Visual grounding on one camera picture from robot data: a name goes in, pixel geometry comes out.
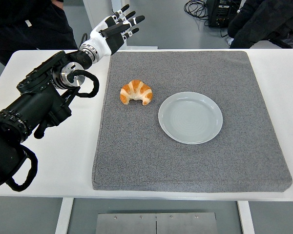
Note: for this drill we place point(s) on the grey metal plate with screws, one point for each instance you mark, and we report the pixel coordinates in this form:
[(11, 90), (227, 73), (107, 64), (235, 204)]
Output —
[(156, 224)]

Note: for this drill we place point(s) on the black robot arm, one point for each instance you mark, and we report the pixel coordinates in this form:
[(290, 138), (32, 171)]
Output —
[(39, 102)]

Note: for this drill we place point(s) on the grey fabric mat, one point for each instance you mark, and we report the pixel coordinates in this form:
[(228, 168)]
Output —
[(185, 165)]

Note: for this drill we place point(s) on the black electronics box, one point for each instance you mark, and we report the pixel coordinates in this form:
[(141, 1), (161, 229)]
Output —
[(222, 14)]

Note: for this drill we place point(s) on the white table leg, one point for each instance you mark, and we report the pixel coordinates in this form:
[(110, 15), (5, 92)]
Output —
[(63, 217), (246, 219)]

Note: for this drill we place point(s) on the person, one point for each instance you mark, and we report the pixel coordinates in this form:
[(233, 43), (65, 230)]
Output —
[(258, 24), (39, 36)]

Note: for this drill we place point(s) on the golden brown croissant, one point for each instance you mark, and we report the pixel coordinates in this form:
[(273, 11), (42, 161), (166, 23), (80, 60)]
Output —
[(136, 89)]

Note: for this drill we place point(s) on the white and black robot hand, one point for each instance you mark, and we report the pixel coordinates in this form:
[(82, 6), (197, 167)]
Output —
[(101, 41)]

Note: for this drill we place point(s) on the round grey plate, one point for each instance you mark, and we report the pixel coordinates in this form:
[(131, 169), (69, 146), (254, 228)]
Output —
[(190, 118)]

